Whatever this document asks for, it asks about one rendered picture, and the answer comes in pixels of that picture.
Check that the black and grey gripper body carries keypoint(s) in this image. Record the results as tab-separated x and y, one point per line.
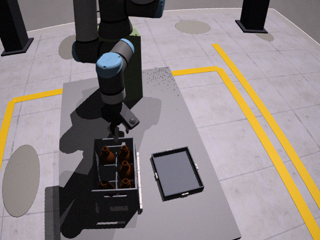
109	115

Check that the black plastic bottle crate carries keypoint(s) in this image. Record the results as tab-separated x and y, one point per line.
110	174

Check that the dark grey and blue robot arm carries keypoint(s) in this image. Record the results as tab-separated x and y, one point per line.
111	58

